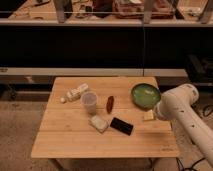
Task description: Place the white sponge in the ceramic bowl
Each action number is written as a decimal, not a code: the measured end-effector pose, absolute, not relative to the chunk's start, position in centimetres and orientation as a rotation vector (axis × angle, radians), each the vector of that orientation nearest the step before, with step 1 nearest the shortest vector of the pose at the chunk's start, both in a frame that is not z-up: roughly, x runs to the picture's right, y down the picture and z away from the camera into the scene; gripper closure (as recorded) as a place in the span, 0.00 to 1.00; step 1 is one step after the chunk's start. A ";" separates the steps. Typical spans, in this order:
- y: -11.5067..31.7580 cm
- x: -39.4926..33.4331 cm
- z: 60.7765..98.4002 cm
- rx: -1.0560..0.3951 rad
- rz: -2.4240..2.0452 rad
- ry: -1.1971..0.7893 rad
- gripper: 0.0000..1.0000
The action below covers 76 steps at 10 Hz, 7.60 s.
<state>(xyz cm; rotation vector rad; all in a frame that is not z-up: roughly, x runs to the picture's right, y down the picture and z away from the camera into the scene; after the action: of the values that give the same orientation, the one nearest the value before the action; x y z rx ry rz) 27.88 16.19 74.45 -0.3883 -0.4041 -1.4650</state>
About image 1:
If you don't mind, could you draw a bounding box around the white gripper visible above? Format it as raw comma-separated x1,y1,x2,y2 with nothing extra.
143,102,167,121

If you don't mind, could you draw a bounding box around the black rectangular phone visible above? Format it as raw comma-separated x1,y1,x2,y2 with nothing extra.
110,117,133,135

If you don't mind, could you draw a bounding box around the white sponge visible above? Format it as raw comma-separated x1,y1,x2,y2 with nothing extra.
90,115,108,133

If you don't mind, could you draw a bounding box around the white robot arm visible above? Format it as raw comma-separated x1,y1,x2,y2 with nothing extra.
153,84,213,168

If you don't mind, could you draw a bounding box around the green ceramic bowl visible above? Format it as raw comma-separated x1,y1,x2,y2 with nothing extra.
131,83,161,110

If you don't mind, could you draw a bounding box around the red brown chili pepper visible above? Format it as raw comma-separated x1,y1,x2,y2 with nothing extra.
106,96,114,114

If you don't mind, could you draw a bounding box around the clear plastic cup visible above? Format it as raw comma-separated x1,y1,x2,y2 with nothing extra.
81,91,97,115

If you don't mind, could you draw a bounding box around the wooden table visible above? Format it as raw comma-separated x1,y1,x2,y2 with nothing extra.
31,77,179,159

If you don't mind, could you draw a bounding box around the black equipment on right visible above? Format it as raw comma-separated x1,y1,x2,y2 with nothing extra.
185,55,213,83

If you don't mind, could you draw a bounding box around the white plastic bottle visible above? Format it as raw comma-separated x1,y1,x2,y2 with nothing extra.
60,83,89,104

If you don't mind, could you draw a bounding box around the long metal shelf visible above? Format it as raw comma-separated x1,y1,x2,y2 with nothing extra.
0,0,213,79

